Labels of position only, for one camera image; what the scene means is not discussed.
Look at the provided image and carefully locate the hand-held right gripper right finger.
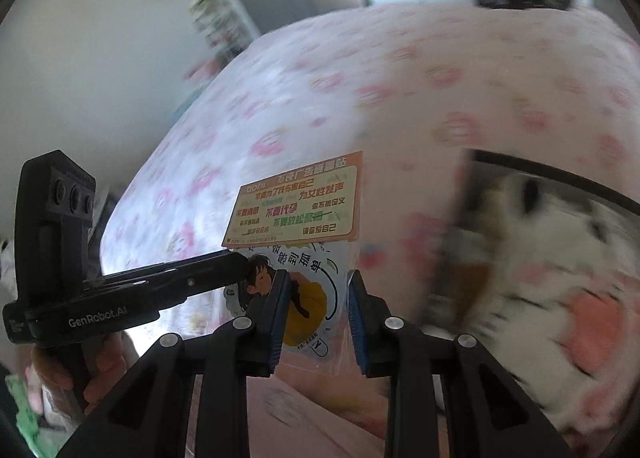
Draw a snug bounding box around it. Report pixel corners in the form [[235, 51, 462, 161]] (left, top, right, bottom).
[[347, 269, 571, 458]]

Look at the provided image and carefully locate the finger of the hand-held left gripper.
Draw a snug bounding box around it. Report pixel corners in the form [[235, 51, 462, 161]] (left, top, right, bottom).
[[87, 251, 250, 308]]

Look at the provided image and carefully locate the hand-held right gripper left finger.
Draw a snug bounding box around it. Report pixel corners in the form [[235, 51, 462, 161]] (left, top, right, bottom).
[[55, 269, 292, 458]]

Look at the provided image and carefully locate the cartoon girl sticker sheet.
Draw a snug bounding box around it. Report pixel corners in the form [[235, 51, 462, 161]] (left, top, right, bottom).
[[223, 237, 362, 379]]

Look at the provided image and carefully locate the orange bordered sticker card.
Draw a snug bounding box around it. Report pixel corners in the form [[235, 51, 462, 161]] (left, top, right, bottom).
[[221, 150, 365, 250]]

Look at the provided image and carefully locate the white plush dog blanket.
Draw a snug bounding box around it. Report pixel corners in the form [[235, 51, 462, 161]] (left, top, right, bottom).
[[425, 172, 637, 445]]

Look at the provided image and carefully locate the black storage box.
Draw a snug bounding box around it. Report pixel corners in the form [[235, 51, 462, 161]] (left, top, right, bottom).
[[430, 147, 640, 458]]

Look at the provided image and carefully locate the person's left hand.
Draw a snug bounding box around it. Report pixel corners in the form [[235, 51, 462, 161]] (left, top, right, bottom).
[[30, 329, 135, 415]]

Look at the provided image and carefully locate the green cloth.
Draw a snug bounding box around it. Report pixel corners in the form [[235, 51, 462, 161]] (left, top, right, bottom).
[[4, 372, 45, 446]]

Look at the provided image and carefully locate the pink cartoon printed blanket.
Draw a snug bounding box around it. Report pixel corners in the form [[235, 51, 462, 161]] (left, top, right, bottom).
[[99, 2, 640, 458]]

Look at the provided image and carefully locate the white shelf with toys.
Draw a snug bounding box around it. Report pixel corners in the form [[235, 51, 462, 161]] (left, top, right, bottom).
[[186, 0, 264, 70]]

